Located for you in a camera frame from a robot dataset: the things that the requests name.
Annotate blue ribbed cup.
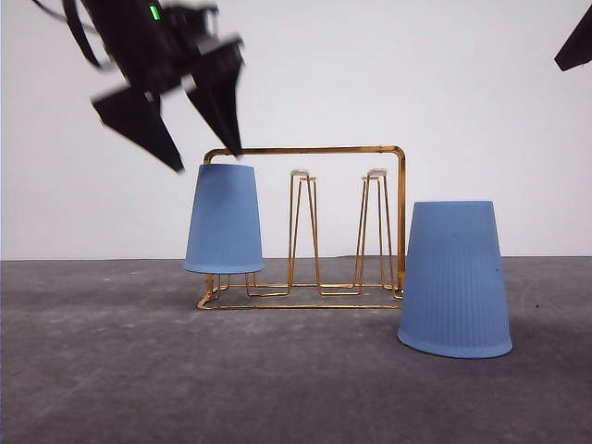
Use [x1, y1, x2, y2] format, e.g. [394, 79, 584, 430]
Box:
[184, 163, 265, 274]
[397, 200, 512, 359]

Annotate gold wire cup rack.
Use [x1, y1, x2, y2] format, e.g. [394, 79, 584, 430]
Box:
[198, 145, 406, 310]

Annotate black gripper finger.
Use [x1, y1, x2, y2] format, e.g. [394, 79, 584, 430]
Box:
[554, 4, 592, 71]

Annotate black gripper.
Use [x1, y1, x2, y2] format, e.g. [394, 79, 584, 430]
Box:
[81, 0, 243, 172]

